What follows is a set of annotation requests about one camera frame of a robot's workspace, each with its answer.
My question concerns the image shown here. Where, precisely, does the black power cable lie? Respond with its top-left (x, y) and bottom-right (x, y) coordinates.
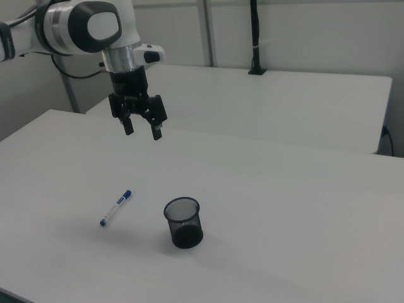
top-left (381, 124), bottom-right (395, 157)

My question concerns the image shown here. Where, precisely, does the grey wall partition post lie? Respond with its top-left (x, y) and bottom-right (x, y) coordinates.
top-left (194, 0), bottom-right (219, 68)

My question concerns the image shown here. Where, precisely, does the black mesh pen cup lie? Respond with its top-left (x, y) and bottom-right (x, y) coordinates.
top-left (163, 197), bottom-right (205, 249)

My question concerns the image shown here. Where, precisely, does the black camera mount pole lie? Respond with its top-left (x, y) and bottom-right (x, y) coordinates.
top-left (247, 0), bottom-right (266, 76)

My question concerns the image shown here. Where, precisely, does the white table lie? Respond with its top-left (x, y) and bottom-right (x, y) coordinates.
top-left (85, 63), bottom-right (393, 155)

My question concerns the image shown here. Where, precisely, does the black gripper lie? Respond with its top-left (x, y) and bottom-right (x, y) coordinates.
top-left (108, 66), bottom-right (167, 141)

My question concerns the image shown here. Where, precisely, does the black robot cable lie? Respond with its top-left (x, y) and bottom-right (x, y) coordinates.
top-left (50, 55), bottom-right (112, 80)

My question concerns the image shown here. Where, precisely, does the white marker with blue cap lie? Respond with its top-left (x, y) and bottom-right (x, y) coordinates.
top-left (99, 189), bottom-right (133, 227)

